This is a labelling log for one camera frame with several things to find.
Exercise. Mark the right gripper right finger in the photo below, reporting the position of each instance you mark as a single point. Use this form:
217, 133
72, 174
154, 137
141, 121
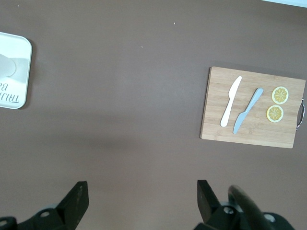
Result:
208, 210

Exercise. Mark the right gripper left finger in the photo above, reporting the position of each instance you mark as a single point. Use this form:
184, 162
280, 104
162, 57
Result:
72, 206

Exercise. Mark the white IKEA cup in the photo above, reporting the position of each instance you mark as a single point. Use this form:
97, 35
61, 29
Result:
7, 67

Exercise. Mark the bamboo cutting board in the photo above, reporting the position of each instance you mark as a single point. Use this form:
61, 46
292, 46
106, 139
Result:
216, 134

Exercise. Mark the white plastic knife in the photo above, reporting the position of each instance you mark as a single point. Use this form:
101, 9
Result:
227, 110

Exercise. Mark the grey plastic knife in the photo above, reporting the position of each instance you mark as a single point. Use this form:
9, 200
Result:
248, 110

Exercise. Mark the yellow lemon slice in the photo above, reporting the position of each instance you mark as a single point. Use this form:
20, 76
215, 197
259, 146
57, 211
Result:
280, 95
275, 113

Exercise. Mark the brown table mat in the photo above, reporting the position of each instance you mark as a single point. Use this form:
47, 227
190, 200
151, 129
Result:
144, 95

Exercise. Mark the cream bear print tray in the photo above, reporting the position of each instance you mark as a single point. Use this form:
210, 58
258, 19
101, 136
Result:
24, 48

